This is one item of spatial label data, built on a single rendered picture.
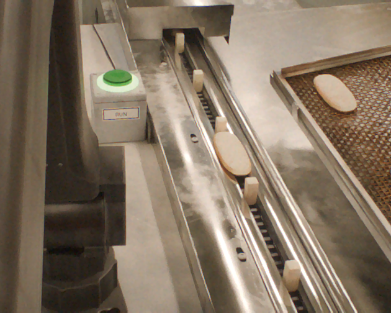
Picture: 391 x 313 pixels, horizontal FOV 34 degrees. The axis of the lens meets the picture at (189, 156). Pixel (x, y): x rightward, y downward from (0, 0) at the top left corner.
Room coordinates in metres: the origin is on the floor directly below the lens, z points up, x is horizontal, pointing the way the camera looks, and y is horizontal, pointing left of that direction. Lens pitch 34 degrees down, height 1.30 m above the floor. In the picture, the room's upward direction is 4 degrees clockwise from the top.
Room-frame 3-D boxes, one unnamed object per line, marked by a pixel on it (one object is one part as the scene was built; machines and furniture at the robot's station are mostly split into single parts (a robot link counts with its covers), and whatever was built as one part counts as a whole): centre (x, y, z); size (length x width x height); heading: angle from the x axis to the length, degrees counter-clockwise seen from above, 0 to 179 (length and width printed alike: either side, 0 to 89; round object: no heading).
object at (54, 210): (0.44, 0.10, 0.94); 0.09 x 0.05 x 0.10; 8
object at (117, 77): (0.77, 0.10, 0.90); 0.04 x 0.04 x 0.02
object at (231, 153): (0.68, -0.05, 0.86); 0.10 x 0.04 x 0.01; 14
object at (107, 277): (0.46, 0.11, 0.86); 0.12 x 0.09 x 0.08; 20
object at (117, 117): (0.77, 0.10, 0.84); 0.08 x 0.08 x 0.11; 14
